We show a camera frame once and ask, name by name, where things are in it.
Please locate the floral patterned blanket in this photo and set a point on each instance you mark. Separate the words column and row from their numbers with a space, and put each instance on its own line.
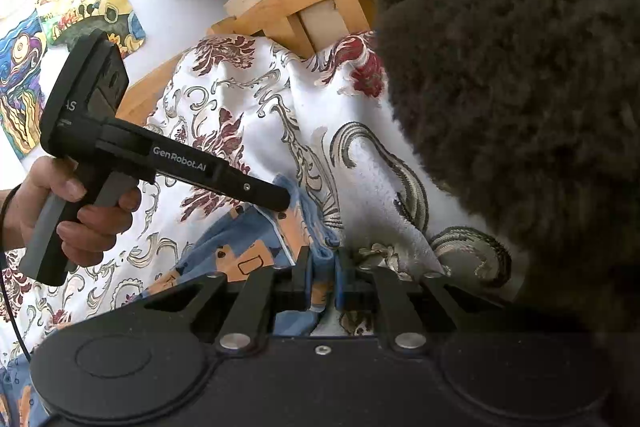
column 240, row 72

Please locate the blue pants with orange print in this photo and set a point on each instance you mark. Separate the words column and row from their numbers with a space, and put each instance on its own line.
column 235, row 252

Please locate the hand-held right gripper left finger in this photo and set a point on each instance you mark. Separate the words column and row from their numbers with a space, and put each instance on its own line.
column 306, row 279

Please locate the person's left hand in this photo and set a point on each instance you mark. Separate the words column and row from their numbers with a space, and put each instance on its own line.
column 102, row 227

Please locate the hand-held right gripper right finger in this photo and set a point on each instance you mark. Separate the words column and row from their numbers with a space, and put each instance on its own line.
column 342, row 279

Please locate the farm landscape wall poster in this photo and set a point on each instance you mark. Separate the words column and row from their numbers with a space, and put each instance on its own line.
column 90, row 22

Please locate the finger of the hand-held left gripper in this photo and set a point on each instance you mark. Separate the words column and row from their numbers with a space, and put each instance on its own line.
column 270, row 196

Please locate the person's left forearm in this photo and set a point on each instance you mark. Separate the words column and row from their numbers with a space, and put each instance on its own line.
column 5, row 222

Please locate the dark fuzzy cloth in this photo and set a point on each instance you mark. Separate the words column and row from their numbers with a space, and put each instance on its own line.
column 500, row 82

